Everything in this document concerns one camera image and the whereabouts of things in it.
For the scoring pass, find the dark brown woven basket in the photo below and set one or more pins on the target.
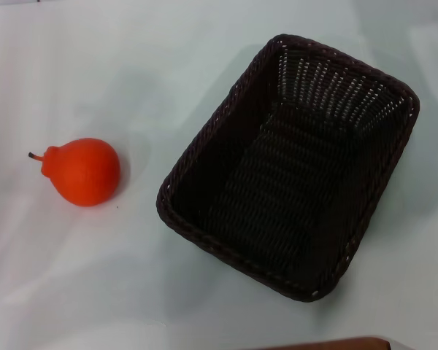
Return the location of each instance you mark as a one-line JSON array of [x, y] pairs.
[[277, 189]]

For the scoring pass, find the orange toy pear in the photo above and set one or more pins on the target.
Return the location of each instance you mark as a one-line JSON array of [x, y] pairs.
[[87, 173]]

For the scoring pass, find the brown wooden edge strip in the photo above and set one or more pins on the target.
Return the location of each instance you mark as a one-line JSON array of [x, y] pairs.
[[336, 344]]

